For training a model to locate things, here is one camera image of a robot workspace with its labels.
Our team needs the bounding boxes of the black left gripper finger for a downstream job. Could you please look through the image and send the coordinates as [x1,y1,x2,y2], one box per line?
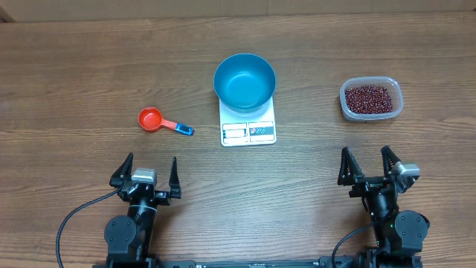
[169,156,181,194]
[110,153,133,181]

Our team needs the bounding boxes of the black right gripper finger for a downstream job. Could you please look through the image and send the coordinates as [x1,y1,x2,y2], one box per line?
[381,145,400,175]
[338,147,364,186]

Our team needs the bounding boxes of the red measuring scoop blue handle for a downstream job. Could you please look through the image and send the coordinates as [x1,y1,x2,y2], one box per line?
[138,107,194,136]

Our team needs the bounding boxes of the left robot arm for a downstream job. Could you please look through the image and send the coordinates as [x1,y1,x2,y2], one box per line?
[104,153,181,267]

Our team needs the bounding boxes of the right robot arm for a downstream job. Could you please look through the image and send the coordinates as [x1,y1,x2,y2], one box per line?
[331,146,430,268]

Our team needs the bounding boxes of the white digital kitchen scale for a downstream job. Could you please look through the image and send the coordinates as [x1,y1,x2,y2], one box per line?
[219,98,277,147]

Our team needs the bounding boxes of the blue bowl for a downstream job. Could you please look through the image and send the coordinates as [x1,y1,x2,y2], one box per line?
[213,54,277,113]

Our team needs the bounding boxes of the red beans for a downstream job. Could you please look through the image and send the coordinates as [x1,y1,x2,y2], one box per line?
[344,86,393,114]

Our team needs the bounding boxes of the clear plastic container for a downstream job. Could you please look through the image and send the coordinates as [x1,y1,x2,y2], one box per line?
[339,76,404,121]

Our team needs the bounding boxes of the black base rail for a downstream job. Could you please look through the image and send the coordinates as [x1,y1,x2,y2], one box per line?
[92,255,423,268]

